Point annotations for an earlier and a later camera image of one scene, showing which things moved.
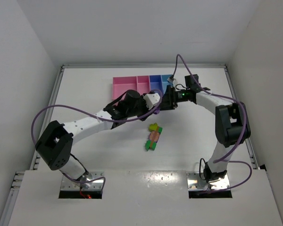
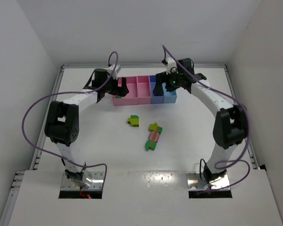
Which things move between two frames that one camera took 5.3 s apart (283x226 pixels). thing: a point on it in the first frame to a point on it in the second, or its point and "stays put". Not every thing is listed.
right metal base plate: x=195 y=183 stays put
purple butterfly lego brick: x=154 y=136 stays put
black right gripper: x=169 y=100 to x=162 y=82
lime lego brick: x=153 y=126 stays put
